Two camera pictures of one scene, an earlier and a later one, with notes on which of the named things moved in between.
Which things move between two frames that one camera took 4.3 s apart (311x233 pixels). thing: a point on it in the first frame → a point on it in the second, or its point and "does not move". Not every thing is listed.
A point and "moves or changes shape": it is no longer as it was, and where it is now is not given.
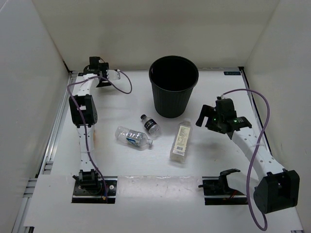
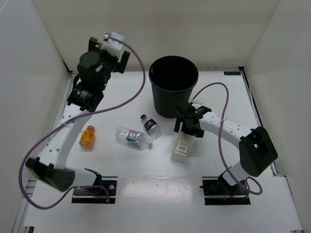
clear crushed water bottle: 133,137 does not move
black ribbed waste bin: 173,78 does not move
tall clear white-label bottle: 180,147 moves or changes shape
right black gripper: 208,111 → 196,132
